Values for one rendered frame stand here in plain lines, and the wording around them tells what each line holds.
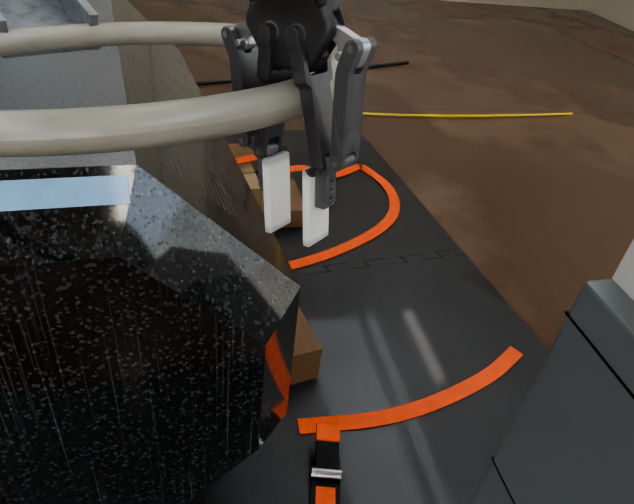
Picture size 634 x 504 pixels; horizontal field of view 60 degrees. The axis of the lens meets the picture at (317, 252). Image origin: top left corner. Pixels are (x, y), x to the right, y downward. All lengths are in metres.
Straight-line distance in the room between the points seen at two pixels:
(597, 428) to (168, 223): 0.61
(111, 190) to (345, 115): 0.41
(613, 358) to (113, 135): 0.60
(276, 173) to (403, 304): 1.40
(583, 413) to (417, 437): 0.76
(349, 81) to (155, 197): 0.42
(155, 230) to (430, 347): 1.14
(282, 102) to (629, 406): 0.53
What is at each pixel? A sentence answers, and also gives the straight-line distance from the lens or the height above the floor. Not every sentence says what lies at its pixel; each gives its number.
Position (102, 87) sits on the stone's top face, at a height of 0.85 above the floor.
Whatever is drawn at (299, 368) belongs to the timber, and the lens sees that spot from 1.50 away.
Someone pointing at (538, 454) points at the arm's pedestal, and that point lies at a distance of 0.92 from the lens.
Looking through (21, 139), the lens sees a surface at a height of 1.04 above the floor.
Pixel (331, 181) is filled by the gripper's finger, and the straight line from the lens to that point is 0.45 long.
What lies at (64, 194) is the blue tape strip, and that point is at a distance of 0.75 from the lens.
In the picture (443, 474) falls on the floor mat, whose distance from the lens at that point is 1.47.
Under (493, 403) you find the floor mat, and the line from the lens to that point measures 1.65.
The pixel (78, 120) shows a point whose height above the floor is 1.05.
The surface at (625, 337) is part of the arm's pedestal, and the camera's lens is 0.73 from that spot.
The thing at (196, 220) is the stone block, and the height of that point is 0.76.
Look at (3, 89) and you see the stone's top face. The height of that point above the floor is 0.85.
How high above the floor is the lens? 1.20
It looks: 36 degrees down
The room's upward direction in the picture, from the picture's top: 7 degrees clockwise
